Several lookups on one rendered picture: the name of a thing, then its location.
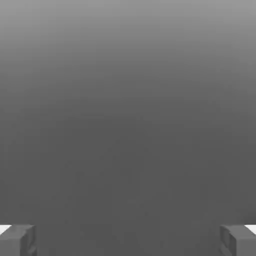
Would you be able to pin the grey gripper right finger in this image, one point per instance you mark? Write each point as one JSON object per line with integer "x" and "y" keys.
{"x": 240, "y": 243}

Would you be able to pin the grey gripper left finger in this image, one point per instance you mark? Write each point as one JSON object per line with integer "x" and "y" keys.
{"x": 14, "y": 242}

